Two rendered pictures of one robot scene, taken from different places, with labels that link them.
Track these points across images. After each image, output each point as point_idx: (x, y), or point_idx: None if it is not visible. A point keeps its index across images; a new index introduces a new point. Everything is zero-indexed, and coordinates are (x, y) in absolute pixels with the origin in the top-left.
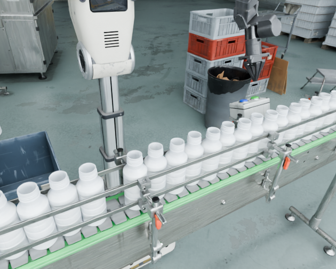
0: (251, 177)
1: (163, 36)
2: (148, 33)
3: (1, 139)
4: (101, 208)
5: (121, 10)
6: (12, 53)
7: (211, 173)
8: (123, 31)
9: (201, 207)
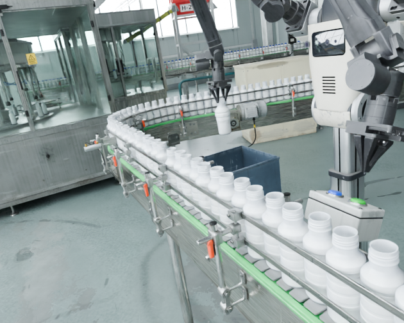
0: (225, 257)
1: None
2: None
3: None
4: (160, 172)
5: (338, 54)
6: None
7: (197, 206)
8: (340, 77)
9: (193, 238)
